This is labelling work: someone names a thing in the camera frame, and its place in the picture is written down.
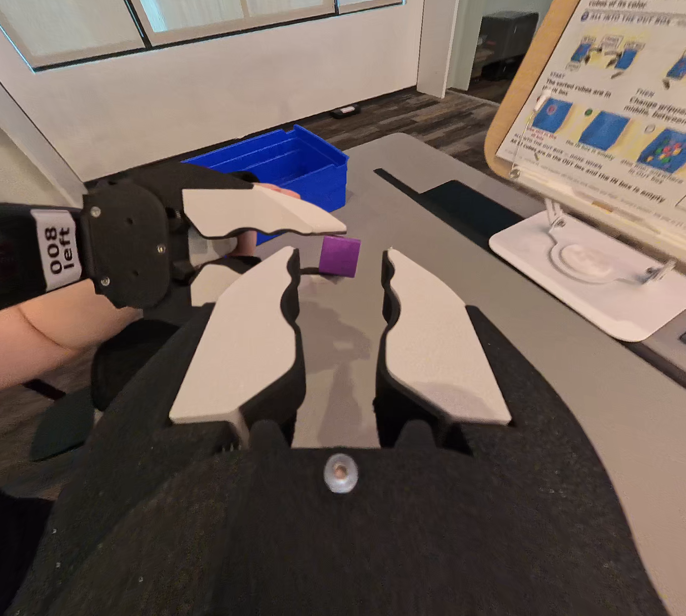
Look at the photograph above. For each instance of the person's left hand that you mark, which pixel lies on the person's left hand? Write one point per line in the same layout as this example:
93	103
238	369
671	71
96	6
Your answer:
246	244

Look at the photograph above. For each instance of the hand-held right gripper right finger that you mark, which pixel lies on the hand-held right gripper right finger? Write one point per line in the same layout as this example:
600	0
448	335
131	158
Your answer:
445	359

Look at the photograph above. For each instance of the purple wooden cube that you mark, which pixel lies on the purple wooden cube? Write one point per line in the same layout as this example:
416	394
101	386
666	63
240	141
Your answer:
338	257

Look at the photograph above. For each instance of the black desk panel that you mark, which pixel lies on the black desk panel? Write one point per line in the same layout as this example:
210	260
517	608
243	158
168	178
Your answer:
471	214

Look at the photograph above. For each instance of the illustrated instruction sheet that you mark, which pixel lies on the illustrated instruction sheet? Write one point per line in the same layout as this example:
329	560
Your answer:
616	91

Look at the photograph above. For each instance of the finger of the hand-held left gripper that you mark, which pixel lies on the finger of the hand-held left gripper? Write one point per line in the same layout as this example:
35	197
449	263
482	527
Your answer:
241	209
209	289

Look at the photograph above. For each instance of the blue plastic bin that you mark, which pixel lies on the blue plastic bin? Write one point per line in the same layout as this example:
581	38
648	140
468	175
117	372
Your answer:
311	166

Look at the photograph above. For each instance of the small white floor object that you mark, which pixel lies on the small white floor object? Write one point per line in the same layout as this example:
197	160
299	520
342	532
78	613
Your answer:
345	111

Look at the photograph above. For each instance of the black padded chair armrest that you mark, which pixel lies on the black padded chair armrest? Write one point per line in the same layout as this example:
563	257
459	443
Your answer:
128	359

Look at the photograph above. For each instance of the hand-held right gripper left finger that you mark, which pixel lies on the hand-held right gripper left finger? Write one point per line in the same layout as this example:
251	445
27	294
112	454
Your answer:
236	353

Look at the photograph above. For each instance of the dark low cabinet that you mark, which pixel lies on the dark low cabinet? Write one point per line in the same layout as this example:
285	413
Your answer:
506	37

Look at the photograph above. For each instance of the person's dark clothing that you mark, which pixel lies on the person's dark clothing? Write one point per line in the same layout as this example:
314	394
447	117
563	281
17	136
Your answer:
21	546

